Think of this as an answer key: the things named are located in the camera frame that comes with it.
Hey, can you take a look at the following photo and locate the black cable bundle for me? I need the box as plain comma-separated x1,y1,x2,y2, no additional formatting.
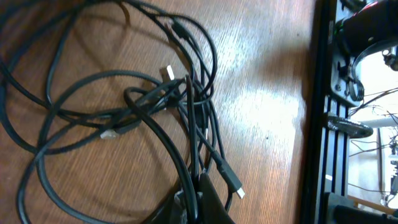
0,0,246,224

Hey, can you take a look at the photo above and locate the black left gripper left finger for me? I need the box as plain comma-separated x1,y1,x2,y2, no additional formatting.
143,190,188,224

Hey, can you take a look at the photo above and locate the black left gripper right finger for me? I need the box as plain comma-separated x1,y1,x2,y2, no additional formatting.
198,173,234,224

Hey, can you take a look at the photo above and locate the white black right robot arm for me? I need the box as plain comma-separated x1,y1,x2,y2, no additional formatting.
336,0,397,57

